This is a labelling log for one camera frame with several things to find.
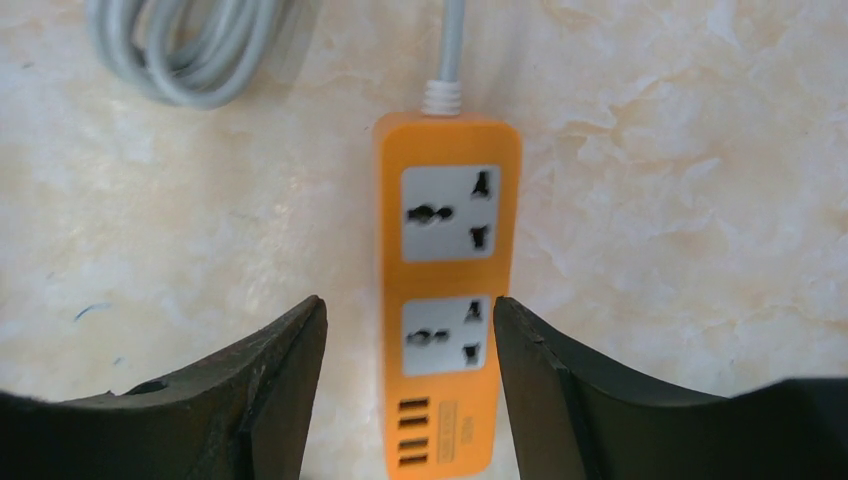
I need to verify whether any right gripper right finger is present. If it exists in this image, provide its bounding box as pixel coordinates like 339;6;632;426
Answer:
493;297;847;479

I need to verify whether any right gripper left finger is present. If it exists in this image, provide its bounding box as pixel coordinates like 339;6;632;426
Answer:
1;296;328;479

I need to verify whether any orange power strip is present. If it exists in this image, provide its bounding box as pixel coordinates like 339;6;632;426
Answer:
374;112;522;479

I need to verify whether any grey cable of orange strip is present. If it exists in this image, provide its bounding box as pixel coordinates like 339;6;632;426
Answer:
86;0;466;117

